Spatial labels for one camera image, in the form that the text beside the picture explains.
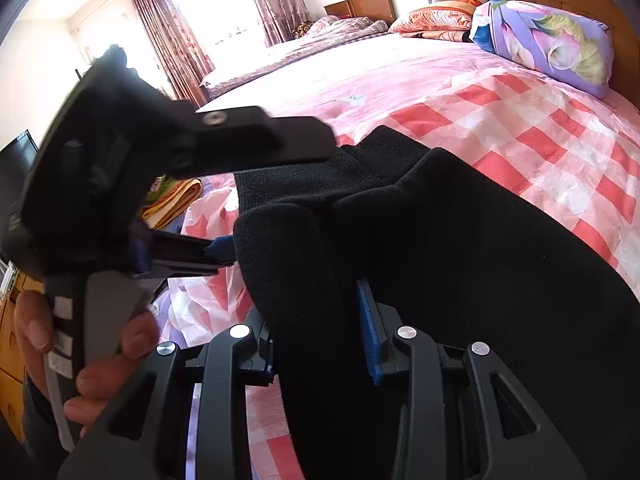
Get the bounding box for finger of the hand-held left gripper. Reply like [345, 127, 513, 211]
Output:
[185, 105, 337, 177]
[134, 230, 237, 281]

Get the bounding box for orange floral pillow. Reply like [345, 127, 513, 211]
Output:
[389, 0, 488, 41]

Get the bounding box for folded purple floral quilt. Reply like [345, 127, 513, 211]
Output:
[469, 0, 615, 100]

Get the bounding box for orange wooden cabinet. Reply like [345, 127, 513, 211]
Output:
[0, 280, 28, 443]

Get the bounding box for yellow folded towel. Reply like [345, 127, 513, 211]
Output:
[142, 175, 203, 226]

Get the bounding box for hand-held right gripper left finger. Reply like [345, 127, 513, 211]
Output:
[57, 305, 277, 480]

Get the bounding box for bed with mauve bedding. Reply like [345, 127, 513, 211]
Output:
[200, 15, 391, 101]

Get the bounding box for black flat screen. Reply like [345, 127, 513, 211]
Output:
[0, 130, 40, 263]

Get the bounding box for black pants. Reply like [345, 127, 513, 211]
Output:
[232, 125, 640, 480]

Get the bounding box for person's left hand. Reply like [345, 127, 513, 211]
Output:
[14, 290, 162, 436]

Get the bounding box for plain wooden headboard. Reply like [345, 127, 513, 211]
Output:
[324, 0, 398, 23]

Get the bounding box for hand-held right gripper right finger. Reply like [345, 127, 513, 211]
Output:
[355, 279, 587, 480]

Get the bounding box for pink checked bed sheet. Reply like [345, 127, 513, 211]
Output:
[150, 35, 640, 480]

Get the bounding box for maroon patterned curtain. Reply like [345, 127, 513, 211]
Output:
[127, 0, 216, 106]
[240, 0, 313, 46]

